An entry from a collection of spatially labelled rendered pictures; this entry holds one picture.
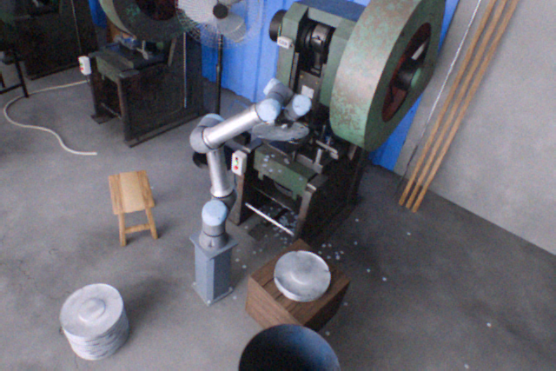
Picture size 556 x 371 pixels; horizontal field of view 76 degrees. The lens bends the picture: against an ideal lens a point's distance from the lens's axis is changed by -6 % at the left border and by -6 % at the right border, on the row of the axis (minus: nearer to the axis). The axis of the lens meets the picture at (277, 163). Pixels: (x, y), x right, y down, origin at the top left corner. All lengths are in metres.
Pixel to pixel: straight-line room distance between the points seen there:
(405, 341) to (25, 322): 2.11
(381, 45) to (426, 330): 1.71
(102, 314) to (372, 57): 1.70
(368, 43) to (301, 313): 1.27
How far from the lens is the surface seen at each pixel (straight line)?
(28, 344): 2.40
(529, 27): 2.94
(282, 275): 1.99
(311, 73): 2.08
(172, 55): 3.39
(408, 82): 1.85
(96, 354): 2.20
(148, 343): 2.24
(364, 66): 1.55
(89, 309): 2.11
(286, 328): 1.78
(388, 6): 1.63
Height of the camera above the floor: 1.99
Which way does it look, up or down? 37 degrees down
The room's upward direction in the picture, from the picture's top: 9 degrees clockwise
